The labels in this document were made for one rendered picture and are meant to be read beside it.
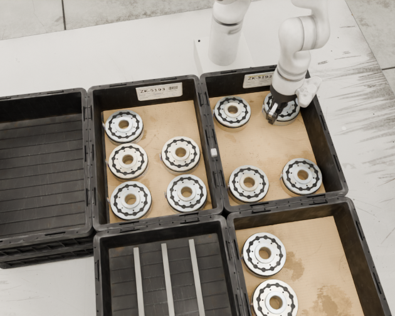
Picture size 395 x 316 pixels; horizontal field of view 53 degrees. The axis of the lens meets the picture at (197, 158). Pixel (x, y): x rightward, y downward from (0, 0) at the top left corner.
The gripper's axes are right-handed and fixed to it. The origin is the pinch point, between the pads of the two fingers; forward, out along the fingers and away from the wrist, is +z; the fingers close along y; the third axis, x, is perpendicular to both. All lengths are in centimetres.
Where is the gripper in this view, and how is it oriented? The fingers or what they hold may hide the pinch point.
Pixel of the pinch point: (276, 113)
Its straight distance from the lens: 115.0
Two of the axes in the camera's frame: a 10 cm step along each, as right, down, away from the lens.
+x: 8.4, 4.9, -2.3
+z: -0.1, 4.4, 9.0
